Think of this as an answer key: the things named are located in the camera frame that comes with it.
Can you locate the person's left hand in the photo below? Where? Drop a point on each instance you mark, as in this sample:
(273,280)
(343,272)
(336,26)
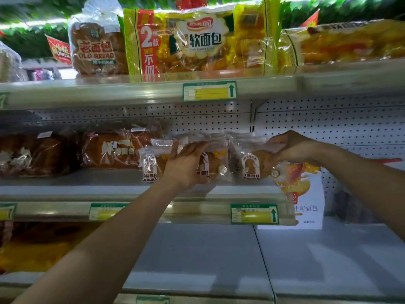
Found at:
(183,167)

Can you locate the person's right hand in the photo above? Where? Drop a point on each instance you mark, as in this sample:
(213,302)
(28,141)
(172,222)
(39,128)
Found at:
(297,147)

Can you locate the person's right fingers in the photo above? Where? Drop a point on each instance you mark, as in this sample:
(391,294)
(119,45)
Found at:
(279,145)

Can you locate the person's left fingers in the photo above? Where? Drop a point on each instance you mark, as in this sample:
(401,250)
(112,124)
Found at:
(194,148)

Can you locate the clear packet of bread rolls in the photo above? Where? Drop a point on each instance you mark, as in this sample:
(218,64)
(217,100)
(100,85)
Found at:
(250,164)
(153,163)

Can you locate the person's right forearm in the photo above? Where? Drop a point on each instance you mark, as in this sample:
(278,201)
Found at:
(364,174)

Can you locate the person's left forearm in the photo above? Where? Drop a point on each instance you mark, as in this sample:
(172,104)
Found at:
(104,246)

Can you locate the white toast bread package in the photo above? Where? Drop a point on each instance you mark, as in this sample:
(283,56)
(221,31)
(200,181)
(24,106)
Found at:
(305,196)

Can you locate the green shelf price label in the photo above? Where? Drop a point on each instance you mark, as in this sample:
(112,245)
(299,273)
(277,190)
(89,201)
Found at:
(209,91)
(7,212)
(254,214)
(3,100)
(152,300)
(107,211)

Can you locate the white pegboard back panel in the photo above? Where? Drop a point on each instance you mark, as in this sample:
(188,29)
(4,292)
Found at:
(348,120)

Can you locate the brown bread packet white print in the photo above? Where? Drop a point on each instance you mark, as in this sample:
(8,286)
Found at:
(114,150)

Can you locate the large yellow soft bread bag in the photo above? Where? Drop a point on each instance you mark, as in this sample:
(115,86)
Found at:
(202,41)

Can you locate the grey metal store shelf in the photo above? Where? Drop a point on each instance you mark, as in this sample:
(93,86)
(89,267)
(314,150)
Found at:
(221,256)
(95,91)
(63,199)

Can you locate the yellow and clear bread bag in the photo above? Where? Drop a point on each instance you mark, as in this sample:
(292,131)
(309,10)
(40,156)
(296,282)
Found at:
(348,42)

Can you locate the red hanging sign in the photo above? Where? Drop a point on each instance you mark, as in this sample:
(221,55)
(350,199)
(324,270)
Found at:
(60,49)
(311,19)

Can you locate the clear bag of brown loaf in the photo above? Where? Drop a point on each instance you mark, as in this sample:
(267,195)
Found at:
(96,47)

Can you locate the red hanging decoration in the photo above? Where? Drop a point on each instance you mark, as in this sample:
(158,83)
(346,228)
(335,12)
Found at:
(191,2)

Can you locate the dark brown bread packet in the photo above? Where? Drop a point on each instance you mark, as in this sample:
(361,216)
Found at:
(34,155)

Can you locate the yellow bread packets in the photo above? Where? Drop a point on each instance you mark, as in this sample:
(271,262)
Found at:
(34,250)

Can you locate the clear plastic bread bag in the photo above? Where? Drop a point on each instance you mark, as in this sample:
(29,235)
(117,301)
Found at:
(9,63)

